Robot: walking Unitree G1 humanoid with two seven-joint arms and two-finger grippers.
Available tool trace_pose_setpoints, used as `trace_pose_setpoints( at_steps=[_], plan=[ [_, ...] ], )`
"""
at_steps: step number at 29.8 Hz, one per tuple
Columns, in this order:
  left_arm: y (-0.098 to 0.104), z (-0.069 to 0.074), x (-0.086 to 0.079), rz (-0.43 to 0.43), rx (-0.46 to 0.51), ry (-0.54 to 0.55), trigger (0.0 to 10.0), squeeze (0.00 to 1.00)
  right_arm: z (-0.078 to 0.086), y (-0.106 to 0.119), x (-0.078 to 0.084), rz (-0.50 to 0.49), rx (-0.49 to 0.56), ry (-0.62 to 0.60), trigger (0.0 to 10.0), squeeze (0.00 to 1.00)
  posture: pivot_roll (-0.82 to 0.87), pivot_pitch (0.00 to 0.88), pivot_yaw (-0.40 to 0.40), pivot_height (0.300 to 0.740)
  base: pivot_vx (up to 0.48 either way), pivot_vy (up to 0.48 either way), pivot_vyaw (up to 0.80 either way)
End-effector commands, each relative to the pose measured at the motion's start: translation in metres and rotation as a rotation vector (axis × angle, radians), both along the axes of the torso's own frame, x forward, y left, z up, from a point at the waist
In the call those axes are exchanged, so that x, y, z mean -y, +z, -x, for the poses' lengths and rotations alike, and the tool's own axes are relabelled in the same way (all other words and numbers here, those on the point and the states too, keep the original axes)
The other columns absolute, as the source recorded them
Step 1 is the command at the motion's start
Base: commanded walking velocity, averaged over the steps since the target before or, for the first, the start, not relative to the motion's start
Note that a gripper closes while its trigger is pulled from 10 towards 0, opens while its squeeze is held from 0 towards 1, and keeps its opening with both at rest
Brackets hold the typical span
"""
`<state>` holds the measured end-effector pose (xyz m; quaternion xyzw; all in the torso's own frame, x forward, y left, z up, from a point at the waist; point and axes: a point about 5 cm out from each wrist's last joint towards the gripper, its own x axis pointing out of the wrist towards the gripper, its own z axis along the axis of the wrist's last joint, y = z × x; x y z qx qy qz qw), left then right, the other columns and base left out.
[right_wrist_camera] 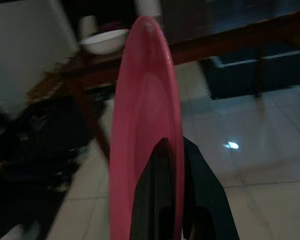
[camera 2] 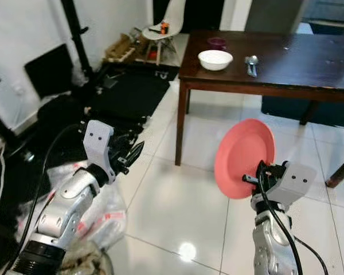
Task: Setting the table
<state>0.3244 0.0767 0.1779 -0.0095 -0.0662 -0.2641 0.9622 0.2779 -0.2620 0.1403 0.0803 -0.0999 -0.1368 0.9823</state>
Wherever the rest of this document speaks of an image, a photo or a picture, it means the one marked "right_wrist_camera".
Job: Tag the brown wooden table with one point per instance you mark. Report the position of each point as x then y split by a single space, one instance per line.
215 37

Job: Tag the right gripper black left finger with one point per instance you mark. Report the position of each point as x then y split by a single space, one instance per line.
155 195

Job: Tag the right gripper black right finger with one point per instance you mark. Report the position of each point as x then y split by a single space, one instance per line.
207 195

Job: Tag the white cup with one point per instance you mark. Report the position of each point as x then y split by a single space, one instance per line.
88 25

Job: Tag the black bag pile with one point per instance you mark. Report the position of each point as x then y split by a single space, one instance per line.
40 145

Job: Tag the white bowl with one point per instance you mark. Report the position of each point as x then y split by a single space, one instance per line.
103 42

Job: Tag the pink plastic plate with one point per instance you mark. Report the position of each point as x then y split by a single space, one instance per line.
147 100

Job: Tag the white cylindrical container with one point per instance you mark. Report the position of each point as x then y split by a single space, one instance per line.
147 7

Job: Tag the white cabinet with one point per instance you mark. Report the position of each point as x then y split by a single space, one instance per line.
27 50

